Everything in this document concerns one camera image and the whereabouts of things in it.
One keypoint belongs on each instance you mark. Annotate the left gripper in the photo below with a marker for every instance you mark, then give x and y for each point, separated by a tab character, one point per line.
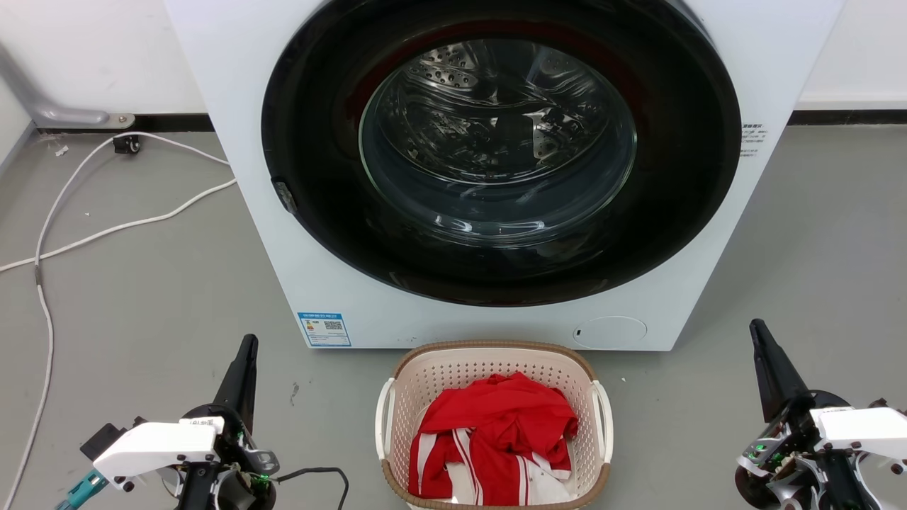
230	443

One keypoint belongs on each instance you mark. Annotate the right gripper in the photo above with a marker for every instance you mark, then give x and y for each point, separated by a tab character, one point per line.
790	443

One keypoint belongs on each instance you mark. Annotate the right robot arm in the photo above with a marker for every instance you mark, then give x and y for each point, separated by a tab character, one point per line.
815	489

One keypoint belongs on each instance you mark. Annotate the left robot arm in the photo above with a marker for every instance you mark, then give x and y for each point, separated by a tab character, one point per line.
220	492

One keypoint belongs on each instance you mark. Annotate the beige perforated plastic laundry basket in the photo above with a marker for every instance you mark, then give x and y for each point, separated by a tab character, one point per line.
453	368

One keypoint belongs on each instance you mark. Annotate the blue energy label sticker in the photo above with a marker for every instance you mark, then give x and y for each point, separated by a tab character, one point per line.
324	329

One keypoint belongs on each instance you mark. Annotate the round white filter cover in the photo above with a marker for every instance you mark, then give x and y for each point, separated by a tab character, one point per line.
609	331

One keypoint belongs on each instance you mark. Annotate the black round washing machine door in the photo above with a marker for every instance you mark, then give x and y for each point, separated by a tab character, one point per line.
326	212

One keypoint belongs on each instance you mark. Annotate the small printed text sticker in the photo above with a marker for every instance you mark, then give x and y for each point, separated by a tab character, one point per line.
752	140

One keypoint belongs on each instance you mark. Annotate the red and white garment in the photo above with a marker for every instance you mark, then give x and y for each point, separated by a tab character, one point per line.
496	432

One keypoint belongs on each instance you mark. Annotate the small black caster wheel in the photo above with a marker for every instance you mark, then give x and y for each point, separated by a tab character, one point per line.
126	145

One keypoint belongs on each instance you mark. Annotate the white front-load washing machine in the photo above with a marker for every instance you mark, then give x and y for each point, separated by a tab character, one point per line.
234	85

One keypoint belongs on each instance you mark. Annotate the grey metal pipe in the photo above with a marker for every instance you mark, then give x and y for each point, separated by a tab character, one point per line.
42	106

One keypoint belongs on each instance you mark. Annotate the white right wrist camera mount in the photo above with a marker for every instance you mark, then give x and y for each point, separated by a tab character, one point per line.
864	432

